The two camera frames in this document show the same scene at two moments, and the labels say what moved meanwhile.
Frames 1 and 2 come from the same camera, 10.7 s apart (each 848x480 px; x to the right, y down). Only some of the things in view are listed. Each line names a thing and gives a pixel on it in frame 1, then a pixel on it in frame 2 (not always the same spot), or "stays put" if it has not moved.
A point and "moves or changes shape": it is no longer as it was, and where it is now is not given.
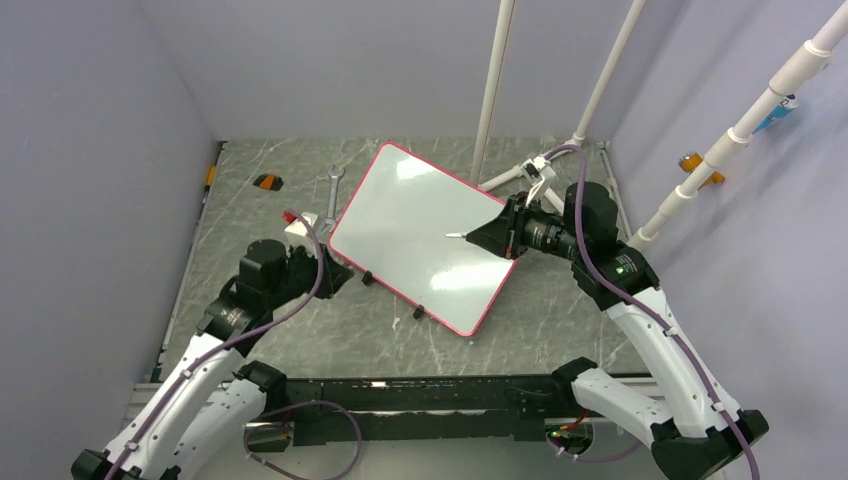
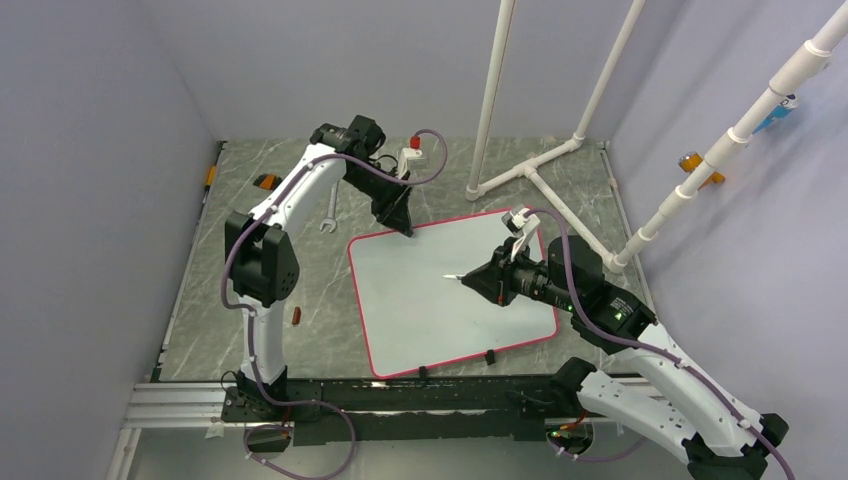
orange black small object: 269,182 stays put
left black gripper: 334,275 → 400,218
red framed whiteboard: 394,228 moves or changes shape
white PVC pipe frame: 491,91 stays put
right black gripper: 503,235 → 488,279
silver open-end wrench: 335,175 stays put
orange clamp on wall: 689,161 stays put
